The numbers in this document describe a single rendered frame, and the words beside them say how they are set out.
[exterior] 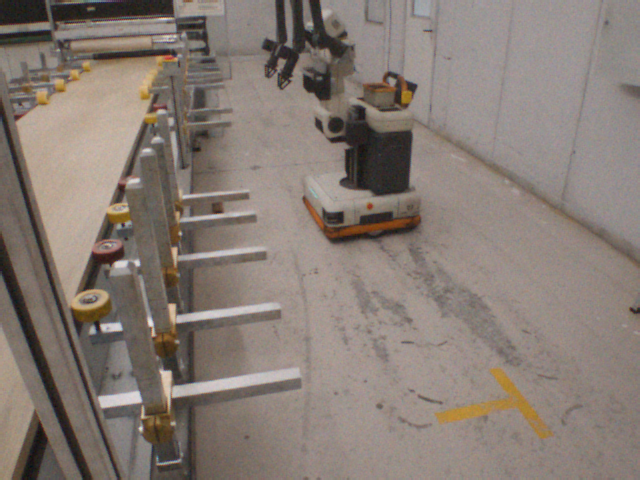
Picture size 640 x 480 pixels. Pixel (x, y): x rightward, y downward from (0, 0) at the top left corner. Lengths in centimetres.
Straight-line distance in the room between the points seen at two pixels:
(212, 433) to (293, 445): 32
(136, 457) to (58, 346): 78
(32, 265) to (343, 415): 174
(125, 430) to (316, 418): 96
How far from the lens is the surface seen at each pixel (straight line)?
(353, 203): 309
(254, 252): 136
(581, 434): 217
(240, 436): 198
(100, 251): 135
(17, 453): 88
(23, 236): 38
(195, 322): 116
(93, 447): 50
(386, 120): 302
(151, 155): 120
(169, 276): 130
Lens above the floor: 150
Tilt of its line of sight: 28 degrees down
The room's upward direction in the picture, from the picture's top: 1 degrees counter-clockwise
